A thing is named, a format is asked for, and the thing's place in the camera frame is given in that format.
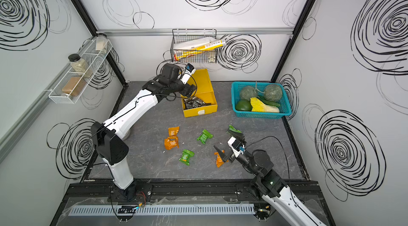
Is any green cookie packet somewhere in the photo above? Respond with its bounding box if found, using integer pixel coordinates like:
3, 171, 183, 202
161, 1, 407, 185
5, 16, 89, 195
179, 149, 195, 165
228, 124, 242, 133
197, 129, 213, 144

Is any yellow top drawer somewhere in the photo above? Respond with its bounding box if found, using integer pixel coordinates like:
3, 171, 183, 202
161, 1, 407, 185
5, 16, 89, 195
182, 92, 218, 118

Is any black cookie packet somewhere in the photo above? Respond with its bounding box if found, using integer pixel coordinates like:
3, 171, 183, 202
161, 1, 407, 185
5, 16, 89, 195
193, 97, 211, 108
184, 96, 196, 105
184, 98, 197, 110

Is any yellow drawer cabinet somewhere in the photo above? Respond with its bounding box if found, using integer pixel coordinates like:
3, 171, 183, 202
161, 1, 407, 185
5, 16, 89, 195
188, 69, 214, 102

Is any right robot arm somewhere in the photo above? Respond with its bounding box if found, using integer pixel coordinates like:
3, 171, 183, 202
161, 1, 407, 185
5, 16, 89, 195
214, 130, 324, 226

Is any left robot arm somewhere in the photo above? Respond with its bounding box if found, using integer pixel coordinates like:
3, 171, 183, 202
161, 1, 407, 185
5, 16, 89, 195
91, 63, 197, 201

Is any orange cookie packet right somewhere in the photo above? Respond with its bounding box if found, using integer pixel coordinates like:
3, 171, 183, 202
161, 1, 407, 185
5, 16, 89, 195
214, 152, 225, 168

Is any green avocado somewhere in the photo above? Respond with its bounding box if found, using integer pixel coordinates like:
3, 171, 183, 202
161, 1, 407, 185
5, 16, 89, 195
235, 100, 252, 111

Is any yellow white cabbage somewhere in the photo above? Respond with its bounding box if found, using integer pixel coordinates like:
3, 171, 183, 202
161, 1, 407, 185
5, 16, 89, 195
250, 97, 280, 113

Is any yellow white package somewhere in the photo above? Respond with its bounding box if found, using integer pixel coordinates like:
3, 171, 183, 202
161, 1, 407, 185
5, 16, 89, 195
173, 37, 226, 61

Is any green cucumber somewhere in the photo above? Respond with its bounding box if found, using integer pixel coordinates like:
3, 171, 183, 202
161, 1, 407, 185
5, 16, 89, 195
258, 95, 280, 108

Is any orange cookie packet upper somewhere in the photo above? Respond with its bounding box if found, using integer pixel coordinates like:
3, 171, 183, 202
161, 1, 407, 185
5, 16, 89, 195
168, 127, 180, 136

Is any left green melon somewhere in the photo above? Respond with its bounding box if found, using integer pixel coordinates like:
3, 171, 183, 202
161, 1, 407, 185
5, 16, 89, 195
239, 86, 258, 101

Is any green melon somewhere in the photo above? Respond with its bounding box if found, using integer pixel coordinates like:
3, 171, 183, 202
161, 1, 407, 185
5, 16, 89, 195
263, 84, 283, 102
239, 86, 258, 101

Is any orange cookie packet large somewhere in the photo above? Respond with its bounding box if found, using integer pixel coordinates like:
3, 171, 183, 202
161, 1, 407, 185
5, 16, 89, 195
164, 136, 179, 150

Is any teal plastic basket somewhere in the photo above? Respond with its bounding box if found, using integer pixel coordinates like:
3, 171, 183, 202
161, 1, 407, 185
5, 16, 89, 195
231, 82, 292, 119

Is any right green melon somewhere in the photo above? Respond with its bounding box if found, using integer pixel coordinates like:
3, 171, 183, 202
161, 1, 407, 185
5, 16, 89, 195
263, 84, 283, 102

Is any clear jar far shelf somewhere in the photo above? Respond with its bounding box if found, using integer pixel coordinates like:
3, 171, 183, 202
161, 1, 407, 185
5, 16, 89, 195
95, 33, 107, 53

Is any black lid spice jar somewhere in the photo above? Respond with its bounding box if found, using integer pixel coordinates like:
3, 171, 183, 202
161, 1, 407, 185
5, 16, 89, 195
68, 54, 93, 78

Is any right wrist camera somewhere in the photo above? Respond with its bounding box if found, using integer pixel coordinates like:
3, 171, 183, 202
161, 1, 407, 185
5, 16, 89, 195
227, 137, 246, 158

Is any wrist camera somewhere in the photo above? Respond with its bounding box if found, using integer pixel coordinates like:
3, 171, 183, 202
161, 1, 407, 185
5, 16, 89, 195
227, 137, 246, 158
181, 63, 196, 84

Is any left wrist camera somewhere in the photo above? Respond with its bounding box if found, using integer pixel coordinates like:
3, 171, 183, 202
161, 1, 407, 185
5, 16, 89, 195
181, 63, 196, 84

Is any black camera cable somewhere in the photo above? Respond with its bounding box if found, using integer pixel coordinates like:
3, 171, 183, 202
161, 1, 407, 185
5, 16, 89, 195
246, 135, 291, 179

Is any black wire wall basket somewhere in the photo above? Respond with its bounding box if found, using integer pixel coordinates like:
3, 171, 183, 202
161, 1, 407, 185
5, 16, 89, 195
171, 28, 218, 64

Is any white wire wall shelf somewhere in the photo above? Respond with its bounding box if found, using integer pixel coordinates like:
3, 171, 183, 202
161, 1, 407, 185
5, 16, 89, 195
48, 37, 114, 104

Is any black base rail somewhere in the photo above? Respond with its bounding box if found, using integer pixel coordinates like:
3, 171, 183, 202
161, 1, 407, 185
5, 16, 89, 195
66, 178, 323, 204

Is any white slotted cable duct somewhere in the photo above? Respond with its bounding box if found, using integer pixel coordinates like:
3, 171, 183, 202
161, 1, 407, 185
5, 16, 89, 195
68, 204, 256, 216

